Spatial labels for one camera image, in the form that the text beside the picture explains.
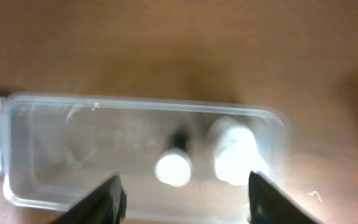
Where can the dark bottle white cap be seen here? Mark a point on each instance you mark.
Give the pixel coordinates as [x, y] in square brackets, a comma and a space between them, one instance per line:
[174, 166]

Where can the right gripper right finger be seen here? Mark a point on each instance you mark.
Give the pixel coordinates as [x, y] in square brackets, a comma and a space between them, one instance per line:
[269, 206]

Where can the white lotion bottle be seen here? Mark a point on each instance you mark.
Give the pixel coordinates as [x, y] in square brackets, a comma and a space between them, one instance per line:
[235, 151]

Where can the clear plastic container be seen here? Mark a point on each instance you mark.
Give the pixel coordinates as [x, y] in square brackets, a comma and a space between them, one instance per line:
[56, 149]

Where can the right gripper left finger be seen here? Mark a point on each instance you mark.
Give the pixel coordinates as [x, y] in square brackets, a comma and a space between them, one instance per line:
[106, 204]

